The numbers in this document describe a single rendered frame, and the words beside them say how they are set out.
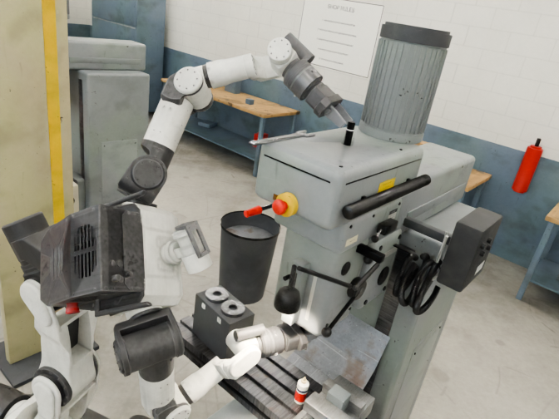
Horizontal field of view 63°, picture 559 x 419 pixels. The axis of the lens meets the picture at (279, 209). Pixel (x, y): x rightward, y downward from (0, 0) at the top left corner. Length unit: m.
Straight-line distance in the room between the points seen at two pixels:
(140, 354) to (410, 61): 1.03
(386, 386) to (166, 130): 1.32
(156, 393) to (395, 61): 1.10
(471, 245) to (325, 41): 5.25
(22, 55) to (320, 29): 4.56
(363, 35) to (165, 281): 5.23
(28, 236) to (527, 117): 4.82
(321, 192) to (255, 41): 6.21
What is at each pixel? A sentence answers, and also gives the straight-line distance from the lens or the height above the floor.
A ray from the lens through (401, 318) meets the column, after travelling 1.81.
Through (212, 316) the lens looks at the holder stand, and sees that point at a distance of 1.77.
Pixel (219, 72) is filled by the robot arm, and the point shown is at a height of 2.01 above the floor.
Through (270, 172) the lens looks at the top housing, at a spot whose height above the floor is 1.82.
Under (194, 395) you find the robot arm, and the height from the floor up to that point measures 1.16.
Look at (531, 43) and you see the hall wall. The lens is 5.41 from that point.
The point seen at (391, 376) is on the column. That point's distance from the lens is 1.96.
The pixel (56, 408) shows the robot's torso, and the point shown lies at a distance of 1.69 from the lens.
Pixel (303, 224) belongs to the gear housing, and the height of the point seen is 1.67.
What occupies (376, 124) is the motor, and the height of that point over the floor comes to 1.93.
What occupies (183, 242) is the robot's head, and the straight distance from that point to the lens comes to 1.14.
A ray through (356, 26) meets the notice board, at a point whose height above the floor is 2.10.
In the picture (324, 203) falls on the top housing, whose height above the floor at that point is 1.80.
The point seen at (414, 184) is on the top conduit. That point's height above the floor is 1.80.
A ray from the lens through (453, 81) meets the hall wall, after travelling 5.61.
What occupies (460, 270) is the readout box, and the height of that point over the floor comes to 1.59.
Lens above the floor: 2.21
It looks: 24 degrees down
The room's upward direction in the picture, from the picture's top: 10 degrees clockwise
